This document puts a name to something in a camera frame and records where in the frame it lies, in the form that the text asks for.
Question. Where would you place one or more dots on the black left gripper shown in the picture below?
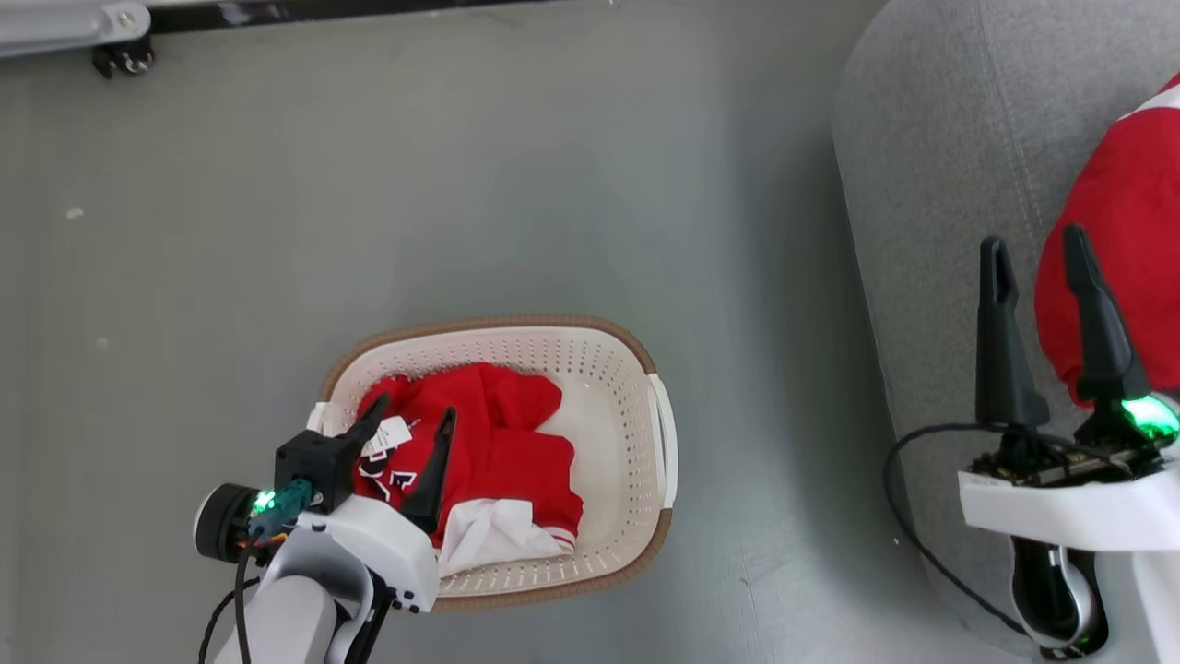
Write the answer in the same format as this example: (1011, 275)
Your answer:
(226, 521)

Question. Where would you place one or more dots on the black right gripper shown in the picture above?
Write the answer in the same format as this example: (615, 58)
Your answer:
(1060, 461)

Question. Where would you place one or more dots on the red garment with black logo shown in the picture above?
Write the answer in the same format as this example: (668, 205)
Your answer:
(498, 433)

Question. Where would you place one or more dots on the red garment with white stripe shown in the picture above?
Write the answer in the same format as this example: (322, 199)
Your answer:
(1125, 240)

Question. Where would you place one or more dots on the white paper clothing tag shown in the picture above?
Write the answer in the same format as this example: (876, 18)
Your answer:
(387, 435)

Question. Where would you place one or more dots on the white perforated basket brown rim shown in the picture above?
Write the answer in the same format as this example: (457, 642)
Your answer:
(608, 387)

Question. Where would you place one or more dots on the black baseboard strip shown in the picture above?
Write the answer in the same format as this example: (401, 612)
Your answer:
(323, 11)

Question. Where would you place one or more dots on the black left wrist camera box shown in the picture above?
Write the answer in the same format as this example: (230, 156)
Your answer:
(313, 461)

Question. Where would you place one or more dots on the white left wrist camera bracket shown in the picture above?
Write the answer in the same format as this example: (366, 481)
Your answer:
(387, 553)

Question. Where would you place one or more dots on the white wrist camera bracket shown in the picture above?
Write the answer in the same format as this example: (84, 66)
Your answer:
(387, 553)
(1069, 512)

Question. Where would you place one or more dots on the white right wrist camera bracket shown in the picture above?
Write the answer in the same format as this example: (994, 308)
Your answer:
(1069, 512)

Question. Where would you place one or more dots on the grey metal frame with caster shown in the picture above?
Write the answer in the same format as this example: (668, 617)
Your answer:
(55, 23)

